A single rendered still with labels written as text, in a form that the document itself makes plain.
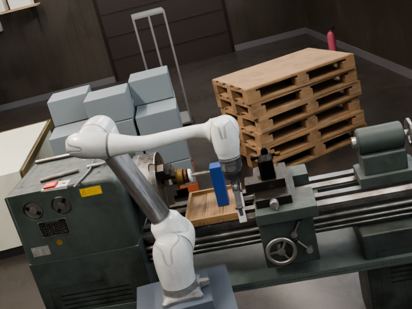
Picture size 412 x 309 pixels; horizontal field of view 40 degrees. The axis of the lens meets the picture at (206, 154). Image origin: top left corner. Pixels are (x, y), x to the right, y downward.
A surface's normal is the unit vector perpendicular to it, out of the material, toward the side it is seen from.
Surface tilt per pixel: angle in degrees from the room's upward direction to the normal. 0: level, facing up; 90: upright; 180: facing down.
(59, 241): 90
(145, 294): 0
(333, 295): 0
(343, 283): 0
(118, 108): 90
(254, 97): 90
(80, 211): 90
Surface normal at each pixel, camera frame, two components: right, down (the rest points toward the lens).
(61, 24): 0.11, 0.33
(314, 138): 0.38, 0.24
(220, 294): -0.23, -0.91
